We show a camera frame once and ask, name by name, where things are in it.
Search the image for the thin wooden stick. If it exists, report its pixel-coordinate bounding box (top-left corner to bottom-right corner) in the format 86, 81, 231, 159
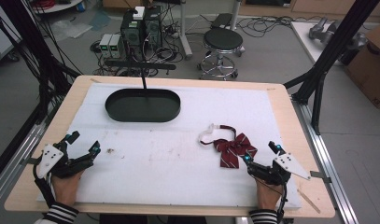
296, 188, 322, 215

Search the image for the black stand with crossbar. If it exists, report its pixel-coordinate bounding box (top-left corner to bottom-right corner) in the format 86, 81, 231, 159
104, 59, 177, 117

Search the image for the black round stool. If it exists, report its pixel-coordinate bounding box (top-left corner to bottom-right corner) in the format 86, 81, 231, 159
196, 27, 246, 81

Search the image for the person's left hand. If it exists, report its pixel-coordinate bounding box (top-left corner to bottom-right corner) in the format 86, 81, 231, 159
51, 168, 85, 207

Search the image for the white foam mat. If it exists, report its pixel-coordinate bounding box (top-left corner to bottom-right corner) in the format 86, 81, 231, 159
35, 81, 303, 210

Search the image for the red striped bow tie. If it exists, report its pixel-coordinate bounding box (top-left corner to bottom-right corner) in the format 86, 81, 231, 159
198, 123, 259, 170

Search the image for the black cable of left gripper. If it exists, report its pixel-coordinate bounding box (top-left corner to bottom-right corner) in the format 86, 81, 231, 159
32, 161, 56, 209

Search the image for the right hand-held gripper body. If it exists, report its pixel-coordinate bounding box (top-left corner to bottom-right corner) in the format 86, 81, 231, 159
247, 152, 313, 187

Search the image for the tangle of black floor cables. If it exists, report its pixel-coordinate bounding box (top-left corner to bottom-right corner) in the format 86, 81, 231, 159
196, 13, 335, 40

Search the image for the aluminium rail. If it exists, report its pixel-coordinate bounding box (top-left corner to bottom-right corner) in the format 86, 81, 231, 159
0, 105, 60, 213
290, 94, 361, 224

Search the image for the brown cardboard box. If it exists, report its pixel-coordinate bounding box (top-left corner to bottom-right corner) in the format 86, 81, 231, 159
344, 21, 380, 110

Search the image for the person's right hand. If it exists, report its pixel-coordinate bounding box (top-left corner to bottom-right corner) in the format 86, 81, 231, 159
254, 176, 284, 211

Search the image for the black computer tower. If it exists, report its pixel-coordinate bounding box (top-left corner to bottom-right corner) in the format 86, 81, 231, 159
120, 5, 164, 55

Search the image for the white board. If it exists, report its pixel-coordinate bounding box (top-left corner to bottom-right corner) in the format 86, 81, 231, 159
289, 20, 345, 67

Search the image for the black oval tray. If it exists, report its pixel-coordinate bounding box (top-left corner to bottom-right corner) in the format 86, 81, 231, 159
104, 88, 182, 123

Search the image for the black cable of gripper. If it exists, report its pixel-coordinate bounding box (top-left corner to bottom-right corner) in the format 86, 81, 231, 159
32, 161, 56, 209
274, 182, 289, 224

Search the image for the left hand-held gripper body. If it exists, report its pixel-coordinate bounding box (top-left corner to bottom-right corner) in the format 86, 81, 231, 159
37, 141, 88, 180

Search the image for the grey power supply unit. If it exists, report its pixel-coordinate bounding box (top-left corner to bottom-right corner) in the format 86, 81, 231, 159
108, 34, 126, 59
98, 33, 113, 59

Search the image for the black metal frame post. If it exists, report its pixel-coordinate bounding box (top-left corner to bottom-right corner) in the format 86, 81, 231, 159
283, 0, 380, 136
0, 0, 83, 125

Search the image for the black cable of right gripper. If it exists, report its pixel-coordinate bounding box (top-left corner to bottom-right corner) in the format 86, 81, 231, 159
274, 182, 289, 224

